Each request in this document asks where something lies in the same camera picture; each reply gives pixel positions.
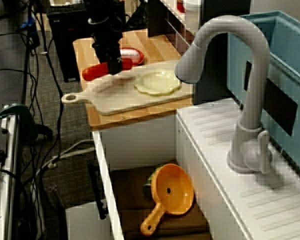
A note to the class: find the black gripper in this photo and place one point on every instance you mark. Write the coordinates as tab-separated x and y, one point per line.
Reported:
106	37

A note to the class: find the red toy sausage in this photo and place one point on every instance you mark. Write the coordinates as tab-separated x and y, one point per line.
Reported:
95	72

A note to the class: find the white and red toy sushi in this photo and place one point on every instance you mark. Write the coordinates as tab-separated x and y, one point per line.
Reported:
130	53

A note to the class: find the red round plate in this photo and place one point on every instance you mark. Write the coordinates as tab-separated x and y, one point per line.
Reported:
140	58

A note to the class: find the black box stand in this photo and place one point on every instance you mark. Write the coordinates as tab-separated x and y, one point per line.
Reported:
67	45

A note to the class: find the wooden kitchen countertop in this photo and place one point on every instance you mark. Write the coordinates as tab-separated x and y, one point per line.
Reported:
155	47

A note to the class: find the pale yellow scalloped plate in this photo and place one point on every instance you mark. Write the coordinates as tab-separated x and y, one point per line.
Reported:
157	82

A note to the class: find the narrow dark kitchen panel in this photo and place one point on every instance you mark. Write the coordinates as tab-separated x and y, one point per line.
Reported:
157	20

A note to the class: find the red ketchup bottle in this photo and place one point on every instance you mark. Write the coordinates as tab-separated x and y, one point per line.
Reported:
181	7

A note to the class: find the white plastic cup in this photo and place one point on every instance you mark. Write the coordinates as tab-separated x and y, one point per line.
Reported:
192	5

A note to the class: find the green toy can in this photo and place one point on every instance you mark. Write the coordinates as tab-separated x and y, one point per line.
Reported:
148	186

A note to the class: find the grey toy faucet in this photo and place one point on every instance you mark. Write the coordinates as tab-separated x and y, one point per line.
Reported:
250	120

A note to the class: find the orange toy strainer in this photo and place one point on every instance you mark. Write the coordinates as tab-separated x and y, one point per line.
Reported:
180	202

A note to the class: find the white cabinet block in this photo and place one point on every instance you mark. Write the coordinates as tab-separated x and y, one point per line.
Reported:
87	222

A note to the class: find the black tape patch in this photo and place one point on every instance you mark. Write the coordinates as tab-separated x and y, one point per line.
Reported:
277	105

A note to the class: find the teal plastic bin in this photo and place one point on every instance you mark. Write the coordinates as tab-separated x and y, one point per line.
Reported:
290	50

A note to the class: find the white toy sink unit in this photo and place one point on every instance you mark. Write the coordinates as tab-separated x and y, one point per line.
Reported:
265	205

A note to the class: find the white metal frame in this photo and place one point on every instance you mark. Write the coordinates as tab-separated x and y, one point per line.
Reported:
11	162

